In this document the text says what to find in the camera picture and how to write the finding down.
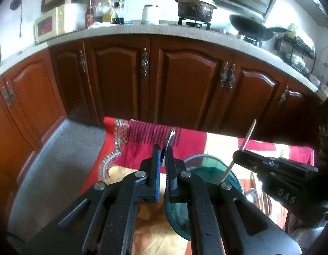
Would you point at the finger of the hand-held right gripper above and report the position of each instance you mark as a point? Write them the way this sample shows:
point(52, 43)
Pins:
point(246, 158)

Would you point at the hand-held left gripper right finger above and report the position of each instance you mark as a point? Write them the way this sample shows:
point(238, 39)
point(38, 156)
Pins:
point(168, 170)

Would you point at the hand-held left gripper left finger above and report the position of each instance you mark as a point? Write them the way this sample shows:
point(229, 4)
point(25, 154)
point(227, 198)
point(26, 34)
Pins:
point(156, 170)

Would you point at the wooden chopstick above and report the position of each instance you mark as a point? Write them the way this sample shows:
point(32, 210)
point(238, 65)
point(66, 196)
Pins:
point(248, 135)

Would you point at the teal glass bowl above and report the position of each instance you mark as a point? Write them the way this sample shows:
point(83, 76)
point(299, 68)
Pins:
point(206, 168)

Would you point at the red and cream printed blanket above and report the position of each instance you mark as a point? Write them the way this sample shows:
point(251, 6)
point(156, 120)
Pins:
point(132, 154)

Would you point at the wooden chair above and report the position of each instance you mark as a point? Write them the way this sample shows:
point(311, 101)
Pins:
point(289, 220)

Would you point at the metal spoon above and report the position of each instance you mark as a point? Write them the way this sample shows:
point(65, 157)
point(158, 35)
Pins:
point(251, 195)

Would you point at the dark wooden cupboard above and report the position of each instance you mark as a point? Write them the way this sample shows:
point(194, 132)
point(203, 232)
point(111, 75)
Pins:
point(324, 127)

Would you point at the wooden base cabinet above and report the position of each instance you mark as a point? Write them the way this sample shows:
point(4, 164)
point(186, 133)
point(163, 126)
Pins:
point(180, 85)

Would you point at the black wok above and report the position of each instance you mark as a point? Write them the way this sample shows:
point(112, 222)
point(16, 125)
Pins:
point(250, 26)

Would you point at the grey kitchen countertop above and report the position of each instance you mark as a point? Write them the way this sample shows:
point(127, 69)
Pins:
point(153, 30)

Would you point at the gas stove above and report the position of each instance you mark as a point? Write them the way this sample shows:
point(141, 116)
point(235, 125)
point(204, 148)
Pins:
point(195, 24)

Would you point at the white electric kettle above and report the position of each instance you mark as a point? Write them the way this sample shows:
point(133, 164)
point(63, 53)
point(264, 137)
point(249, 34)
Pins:
point(150, 14)

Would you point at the metal cooking pot with lid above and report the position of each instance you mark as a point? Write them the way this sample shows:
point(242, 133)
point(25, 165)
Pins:
point(195, 9)

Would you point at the yellow cooking oil bottle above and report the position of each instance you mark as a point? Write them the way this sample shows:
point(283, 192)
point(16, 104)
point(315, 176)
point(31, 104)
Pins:
point(108, 12)

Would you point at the small clear bottle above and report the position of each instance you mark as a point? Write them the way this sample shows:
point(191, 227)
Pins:
point(99, 12)

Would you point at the red sauce bottle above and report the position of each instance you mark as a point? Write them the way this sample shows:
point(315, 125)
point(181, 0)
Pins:
point(89, 13)

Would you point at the cream microwave oven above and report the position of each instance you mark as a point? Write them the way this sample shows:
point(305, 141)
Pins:
point(55, 24)

